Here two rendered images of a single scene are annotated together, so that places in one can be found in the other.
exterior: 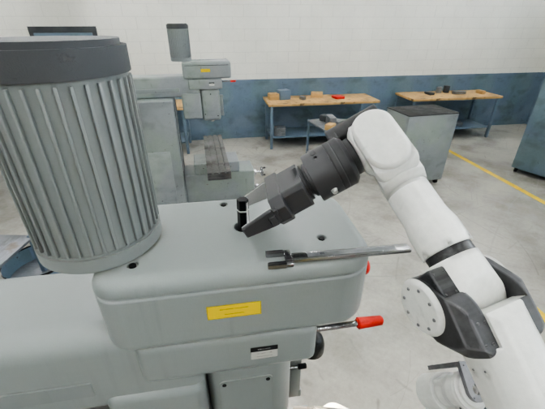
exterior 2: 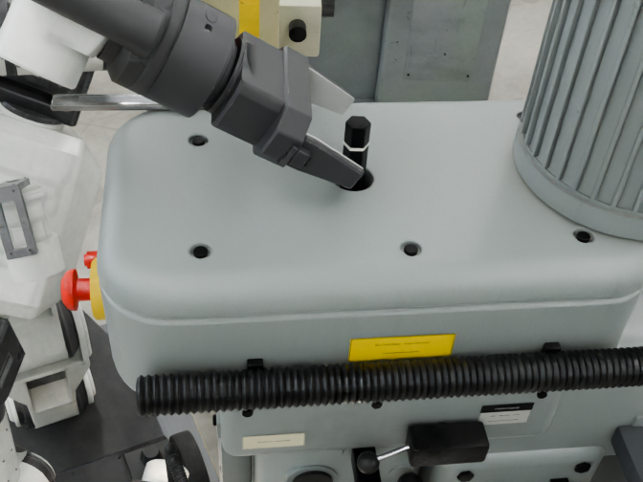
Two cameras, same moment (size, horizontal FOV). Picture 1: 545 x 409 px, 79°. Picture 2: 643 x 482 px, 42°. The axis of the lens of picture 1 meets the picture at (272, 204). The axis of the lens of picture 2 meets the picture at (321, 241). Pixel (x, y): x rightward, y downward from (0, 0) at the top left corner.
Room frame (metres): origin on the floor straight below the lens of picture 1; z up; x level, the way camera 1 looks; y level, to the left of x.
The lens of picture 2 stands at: (1.11, 0.03, 2.37)
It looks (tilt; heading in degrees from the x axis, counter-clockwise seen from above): 44 degrees down; 180
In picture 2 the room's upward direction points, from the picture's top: 5 degrees clockwise
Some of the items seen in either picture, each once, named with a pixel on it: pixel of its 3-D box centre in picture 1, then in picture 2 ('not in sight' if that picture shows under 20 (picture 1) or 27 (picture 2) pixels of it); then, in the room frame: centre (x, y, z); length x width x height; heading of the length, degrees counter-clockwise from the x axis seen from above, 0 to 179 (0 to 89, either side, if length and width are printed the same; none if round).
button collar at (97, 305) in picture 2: not in sight; (104, 288); (0.56, -0.17, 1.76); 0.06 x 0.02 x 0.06; 9
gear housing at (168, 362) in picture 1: (228, 307); (376, 329); (0.52, 0.10, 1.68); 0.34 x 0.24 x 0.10; 99
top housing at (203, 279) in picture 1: (238, 260); (361, 241); (0.52, 0.07, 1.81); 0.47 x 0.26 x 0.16; 99
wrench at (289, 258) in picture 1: (339, 253); (182, 101); (0.44, -0.11, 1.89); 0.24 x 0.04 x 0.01; 98
